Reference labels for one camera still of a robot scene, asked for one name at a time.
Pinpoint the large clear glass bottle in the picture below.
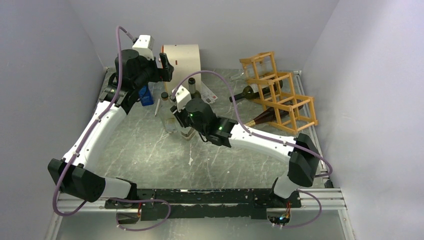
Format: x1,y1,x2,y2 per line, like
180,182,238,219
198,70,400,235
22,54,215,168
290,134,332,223
158,91,179,134

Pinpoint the blue rectangular box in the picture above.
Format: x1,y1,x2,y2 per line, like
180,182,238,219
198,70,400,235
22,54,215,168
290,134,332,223
138,85,154,107

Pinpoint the dark green labelled wine bottle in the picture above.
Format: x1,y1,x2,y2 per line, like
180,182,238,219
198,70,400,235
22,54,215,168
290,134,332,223
188,77,202,99

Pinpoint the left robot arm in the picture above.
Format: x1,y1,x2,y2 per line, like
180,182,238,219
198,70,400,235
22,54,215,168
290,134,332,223
47,49,174,208

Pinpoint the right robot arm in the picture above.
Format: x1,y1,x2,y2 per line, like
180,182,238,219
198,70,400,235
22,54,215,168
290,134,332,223
170,98,320,207

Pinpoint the brown bottle with gold cap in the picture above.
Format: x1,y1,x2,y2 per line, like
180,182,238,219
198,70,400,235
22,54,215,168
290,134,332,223
244,105,304,128

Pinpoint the wooden wine rack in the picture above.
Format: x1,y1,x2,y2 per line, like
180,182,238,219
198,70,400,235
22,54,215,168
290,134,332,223
239,51,319,135

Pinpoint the cream cylindrical drum box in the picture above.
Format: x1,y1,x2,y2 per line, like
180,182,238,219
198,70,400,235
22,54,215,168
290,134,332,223
162,44,201,95

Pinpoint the white packaged card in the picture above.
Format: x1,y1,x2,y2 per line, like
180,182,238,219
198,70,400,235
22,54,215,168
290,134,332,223
199,82,218,104

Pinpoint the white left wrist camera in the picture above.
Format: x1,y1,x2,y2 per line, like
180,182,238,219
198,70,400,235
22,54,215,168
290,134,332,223
132,35,154,61

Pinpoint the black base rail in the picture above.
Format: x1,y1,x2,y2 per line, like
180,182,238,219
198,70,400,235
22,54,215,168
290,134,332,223
104,188,302,223

